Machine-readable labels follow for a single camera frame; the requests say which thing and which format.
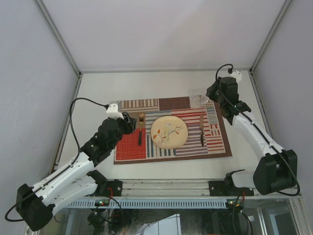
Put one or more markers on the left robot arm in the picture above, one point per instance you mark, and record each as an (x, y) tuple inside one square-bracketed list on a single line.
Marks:
[(37, 204)]

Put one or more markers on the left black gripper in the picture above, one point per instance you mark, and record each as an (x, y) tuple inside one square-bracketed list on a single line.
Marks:
[(129, 123)]

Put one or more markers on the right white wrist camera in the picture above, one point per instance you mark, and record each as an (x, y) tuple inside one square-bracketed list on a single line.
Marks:
[(237, 75)]

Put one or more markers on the patchwork striped placemat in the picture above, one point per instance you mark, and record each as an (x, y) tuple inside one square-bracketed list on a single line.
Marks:
[(216, 144)]

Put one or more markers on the clear glass cup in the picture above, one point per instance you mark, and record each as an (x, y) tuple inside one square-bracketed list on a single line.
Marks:
[(197, 98)]

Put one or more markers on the brown wooden knife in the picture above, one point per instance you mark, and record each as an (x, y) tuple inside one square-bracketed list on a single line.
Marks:
[(202, 128)]

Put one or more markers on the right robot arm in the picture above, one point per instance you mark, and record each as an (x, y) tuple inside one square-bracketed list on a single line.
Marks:
[(277, 168)]

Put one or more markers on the round wooden plate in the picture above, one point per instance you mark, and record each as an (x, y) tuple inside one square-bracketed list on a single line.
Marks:
[(169, 132)]

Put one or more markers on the perforated blue cable tray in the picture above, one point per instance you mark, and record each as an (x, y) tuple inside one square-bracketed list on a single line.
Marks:
[(205, 203)]

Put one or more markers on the black mounting plate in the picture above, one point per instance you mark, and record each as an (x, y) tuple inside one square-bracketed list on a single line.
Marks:
[(114, 188), (217, 188)]

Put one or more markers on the dark handled fork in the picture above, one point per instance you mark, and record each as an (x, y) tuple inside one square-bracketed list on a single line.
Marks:
[(141, 120)]

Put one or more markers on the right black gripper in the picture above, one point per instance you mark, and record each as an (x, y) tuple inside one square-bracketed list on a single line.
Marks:
[(211, 90)]

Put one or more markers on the aluminium front rail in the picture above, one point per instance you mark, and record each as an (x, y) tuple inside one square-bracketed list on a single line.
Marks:
[(131, 189)]

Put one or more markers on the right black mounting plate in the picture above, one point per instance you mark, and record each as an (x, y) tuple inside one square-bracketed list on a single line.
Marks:
[(217, 188)]

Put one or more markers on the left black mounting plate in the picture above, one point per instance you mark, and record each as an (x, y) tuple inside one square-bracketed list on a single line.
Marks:
[(114, 188)]

